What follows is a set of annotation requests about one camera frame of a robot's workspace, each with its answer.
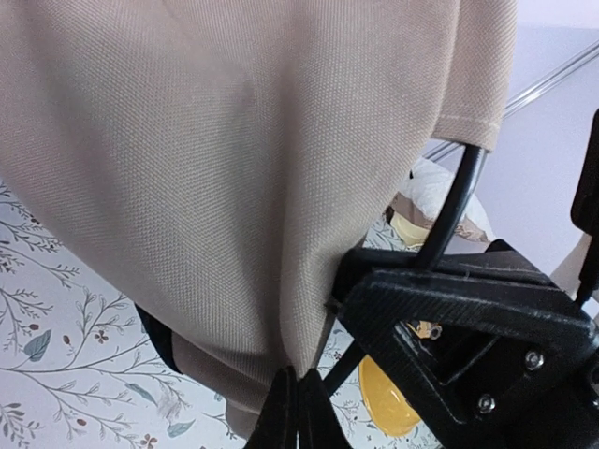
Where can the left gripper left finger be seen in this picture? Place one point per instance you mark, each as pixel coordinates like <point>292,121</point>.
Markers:
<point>277,424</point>

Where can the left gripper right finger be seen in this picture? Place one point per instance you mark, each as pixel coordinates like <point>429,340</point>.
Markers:
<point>318,425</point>

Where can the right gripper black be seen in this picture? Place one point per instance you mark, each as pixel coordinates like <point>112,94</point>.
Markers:
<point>501,357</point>

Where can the beige fabric pet tent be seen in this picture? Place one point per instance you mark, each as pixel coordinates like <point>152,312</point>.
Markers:
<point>214,160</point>

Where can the pale yellow pet bowl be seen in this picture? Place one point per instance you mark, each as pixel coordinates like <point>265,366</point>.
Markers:
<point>411,234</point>

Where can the yellow double bowl holder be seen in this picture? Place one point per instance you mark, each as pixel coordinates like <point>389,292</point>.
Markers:
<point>385,403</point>

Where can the white and brown pillow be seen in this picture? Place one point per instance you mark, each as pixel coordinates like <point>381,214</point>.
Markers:
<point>422,195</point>

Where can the floral table mat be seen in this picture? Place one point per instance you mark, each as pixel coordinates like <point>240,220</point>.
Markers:
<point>77,368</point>

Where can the right aluminium frame post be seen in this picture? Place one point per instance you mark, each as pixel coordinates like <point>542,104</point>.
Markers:
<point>541,65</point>

